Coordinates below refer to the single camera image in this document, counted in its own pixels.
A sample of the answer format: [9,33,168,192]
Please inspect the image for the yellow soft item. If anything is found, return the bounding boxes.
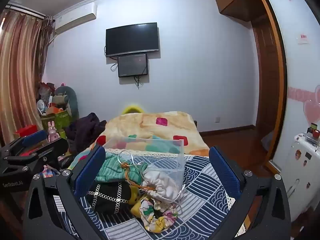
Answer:
[129,186,148,217]

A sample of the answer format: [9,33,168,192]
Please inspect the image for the blue wave-patterned bed sheet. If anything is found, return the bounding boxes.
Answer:
[54,155,251,240]

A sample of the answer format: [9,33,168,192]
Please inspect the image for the dark purple clothing pile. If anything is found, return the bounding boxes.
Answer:
[65,112,108,155]

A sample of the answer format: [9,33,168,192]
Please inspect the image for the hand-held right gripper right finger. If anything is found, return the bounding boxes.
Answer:
[209,146,292,240]

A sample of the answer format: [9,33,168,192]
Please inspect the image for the colourful patterned cloth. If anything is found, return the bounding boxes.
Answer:
[41,164,60,178]

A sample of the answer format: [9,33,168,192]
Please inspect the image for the small black wall monitor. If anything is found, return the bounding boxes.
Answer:
[117,53,149,78]

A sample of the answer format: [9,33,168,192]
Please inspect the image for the green striped cloth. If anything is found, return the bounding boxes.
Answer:
[95,156,148,184]

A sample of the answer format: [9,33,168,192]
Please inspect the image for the white cabinet with stickers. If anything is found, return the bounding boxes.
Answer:
[282,132,320,222]

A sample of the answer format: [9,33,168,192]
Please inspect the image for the red box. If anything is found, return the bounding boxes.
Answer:
[13,124,38,138]

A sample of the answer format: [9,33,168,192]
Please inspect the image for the white paper wall note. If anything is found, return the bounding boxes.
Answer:
[297,33,311,45]

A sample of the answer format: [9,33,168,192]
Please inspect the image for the orange cord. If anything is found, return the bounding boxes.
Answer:
[119,162,163,193]

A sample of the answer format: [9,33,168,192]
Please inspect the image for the grey plush toy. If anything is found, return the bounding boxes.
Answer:
[53,86,79,121]

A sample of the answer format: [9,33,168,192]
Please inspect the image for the black wall television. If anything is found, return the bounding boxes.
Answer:
[105,22,160,58]

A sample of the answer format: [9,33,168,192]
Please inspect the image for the white drawstring pouch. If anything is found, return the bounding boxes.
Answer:
[142,164,185,203]

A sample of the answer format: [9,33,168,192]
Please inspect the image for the white air conditioner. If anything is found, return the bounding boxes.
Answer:
[53,2,98,34]

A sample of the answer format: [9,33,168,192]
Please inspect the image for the pink bunny plush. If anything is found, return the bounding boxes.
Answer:
[47,121,61,143]

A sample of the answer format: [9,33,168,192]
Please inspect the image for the black cloth with chain pattern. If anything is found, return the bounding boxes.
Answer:
[86,180,133,215]

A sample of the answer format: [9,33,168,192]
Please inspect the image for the floral fabric pouch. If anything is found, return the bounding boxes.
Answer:
[138,196,183,233]

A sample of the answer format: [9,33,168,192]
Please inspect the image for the wooden door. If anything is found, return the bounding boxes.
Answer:
[252,15,281,157]

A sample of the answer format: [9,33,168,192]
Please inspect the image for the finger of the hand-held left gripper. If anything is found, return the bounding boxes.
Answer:
[4,137,69,170]
[0,129,48,159]

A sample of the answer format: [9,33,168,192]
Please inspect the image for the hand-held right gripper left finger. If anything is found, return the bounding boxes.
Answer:
[22,145,107,240]

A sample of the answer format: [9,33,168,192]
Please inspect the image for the clear plastic storage box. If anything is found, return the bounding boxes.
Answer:
[102,136,186,188]

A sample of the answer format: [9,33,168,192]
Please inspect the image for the clear plastic tray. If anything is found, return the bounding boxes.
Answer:
[303,133,320,146]

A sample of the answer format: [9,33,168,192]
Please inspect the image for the beige blanket with coloured squares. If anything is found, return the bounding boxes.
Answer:
[67,111,210,166]

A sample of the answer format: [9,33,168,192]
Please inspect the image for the striped brown curtain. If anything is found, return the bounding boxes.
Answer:
[0,9,54,143]

